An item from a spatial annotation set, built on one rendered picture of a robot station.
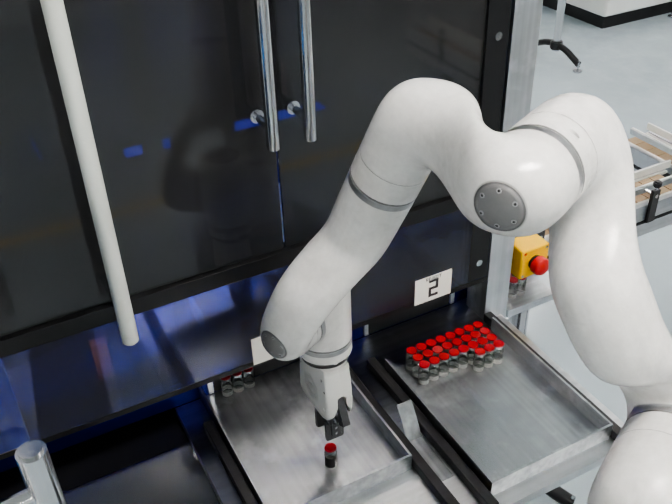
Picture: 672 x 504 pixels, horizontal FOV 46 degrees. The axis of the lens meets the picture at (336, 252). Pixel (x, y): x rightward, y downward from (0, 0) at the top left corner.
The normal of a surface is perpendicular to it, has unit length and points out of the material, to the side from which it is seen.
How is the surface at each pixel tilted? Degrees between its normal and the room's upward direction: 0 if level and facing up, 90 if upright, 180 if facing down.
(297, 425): 0
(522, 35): 90
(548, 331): 0
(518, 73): 90
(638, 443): 31
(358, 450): 0
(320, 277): 48
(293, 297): 60
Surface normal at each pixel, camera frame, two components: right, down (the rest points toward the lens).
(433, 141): -0.84, 0.14
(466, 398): -0.03, -0.82
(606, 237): -0.25, -0.38
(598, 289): -0.31, 0.11
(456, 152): -0.93, -0.16
